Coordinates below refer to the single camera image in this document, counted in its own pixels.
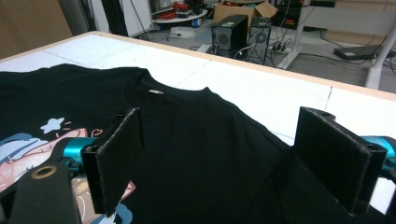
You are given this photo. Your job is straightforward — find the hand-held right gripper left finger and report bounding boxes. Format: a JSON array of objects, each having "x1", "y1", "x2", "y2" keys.
[{"x1": 80, "y1": 106, "x2": 146, "y2": 217}]

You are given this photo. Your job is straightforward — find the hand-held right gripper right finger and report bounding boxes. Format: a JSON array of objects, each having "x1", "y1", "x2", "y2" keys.
[{"x1": 293, "y1": 105, "x2": 389, "y2": 216}]

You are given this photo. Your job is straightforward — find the black cartoon print t-shirt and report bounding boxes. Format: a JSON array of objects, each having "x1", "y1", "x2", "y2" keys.
[{"x1": 0, "y1": 63, "x2": 387, "y2": 224}]

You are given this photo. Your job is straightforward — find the flat black device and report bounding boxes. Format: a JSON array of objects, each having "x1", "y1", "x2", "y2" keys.
[{"x1": 332, "y1": 44, "x2": 396, "y2": 62}]

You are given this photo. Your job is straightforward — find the white power strip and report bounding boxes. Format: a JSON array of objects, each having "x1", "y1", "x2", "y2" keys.
[{"x1": 270, "y1": 42, "x2": 291, "y2": 56}]

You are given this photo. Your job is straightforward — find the white box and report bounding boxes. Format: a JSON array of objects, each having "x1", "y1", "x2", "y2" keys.
[{"x1": 169, "y1": 26, "x2": 197, "y2": 40}]

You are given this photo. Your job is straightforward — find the grey front computer tower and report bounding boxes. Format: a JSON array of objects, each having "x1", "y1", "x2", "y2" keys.
[{"x1": 247, "y1": 17, "x2": 273, "y2": 65}]

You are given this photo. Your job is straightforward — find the white board panel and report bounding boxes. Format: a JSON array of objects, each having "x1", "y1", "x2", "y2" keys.
[{"x1": 120, "y1": 0, "x2": 154, "y2": 37}]

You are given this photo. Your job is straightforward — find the white round table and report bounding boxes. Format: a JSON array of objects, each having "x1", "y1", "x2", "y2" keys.
[{"x1": 153, "y1": 8, "x2": 208, "y2": 25}]

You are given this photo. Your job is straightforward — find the brown cardboard sheet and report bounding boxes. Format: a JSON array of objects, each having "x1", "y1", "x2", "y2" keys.
[{"x1": 0, "y1": 0, "x2": 73, "y2": 61}]

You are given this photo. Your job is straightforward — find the black computer tower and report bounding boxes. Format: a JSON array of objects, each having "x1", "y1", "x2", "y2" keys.
[{"x1": 211, "y1": 14, "x2": 249, "y2": 59}]

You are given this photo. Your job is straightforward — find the open cardboard box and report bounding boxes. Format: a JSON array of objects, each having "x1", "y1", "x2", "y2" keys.
[{"x1": 212, "y1": 1, "x2": 278, "y2": 30}]

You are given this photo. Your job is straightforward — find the white desk frame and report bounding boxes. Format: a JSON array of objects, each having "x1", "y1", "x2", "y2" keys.
[{"x1": 276, "y1": 0, "x2": 396, "y2": 91}]

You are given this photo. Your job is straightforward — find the red cable coil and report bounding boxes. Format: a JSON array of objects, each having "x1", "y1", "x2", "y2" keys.
[{"x1": 160, "y1": 10, "x2": 179, "y2": 21}]

